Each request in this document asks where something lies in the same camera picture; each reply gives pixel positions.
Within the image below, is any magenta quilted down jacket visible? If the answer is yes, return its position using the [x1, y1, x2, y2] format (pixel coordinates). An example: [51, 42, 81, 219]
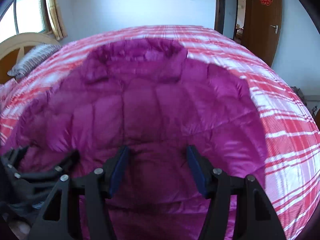
[1, 38, 267, 239]

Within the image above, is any left hand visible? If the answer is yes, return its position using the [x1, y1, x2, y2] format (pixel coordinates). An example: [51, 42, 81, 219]
[9, 222, 31, 239]

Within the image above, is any red white plaid bedsheet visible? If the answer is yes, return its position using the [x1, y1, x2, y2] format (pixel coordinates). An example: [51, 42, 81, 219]
[1, 25, 319, 239]

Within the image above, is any pink floral folded quilt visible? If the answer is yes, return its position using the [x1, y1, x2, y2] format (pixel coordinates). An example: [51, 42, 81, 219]
[0, 78, 18, 112]

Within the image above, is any striped grey pillow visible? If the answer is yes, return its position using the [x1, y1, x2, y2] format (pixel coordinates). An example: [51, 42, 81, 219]
[7, 44, 62, 80]

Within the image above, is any cream brown wooden headboard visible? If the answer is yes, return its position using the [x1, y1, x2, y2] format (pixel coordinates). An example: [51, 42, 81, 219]
[1, 33, 59, 84]

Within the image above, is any right yellow curtain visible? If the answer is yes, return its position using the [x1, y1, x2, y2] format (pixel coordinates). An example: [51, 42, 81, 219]
[46, 0, 67, 41]

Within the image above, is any brown wooden door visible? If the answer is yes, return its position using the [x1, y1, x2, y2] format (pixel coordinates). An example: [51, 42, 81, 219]
[241, 0, 282, 66]

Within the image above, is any window with metal frame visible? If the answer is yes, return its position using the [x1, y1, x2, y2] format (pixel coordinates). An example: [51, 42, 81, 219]
[0, 0, 51, 42]

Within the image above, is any silver door handle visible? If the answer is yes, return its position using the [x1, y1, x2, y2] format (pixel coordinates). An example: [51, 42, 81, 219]
[270, 25, 279, 34]

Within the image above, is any brown door frame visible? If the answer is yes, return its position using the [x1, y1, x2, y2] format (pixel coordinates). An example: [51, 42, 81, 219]
[214, 0, 246, 43]

